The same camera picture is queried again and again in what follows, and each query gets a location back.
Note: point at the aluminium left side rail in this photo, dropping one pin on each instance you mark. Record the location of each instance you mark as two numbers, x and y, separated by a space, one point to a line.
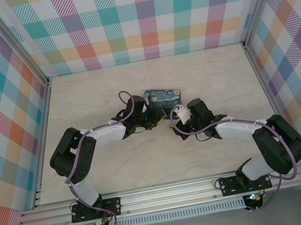
44 141

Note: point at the aluminium right side rail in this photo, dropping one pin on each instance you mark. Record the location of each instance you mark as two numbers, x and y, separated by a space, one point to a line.
263 79

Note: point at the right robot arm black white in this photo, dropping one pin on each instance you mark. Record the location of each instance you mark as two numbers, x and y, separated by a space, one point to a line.
276 140

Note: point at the aluminium mounting rail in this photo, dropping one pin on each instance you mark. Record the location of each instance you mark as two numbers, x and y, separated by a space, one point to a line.
167 194

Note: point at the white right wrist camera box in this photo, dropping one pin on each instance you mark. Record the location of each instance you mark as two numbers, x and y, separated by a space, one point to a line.
181 113

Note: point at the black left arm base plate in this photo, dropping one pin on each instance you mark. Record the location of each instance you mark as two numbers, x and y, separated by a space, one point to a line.
112 205

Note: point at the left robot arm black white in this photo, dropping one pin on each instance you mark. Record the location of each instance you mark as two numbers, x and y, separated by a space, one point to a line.
68 155

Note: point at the starry night painted tin box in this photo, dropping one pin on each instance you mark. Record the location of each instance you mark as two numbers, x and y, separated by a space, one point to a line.
165 97

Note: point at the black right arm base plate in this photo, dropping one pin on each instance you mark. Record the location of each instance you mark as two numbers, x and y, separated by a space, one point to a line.
229 186

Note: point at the aluminium left frame post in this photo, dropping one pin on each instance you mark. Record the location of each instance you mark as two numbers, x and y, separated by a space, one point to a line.
14 40

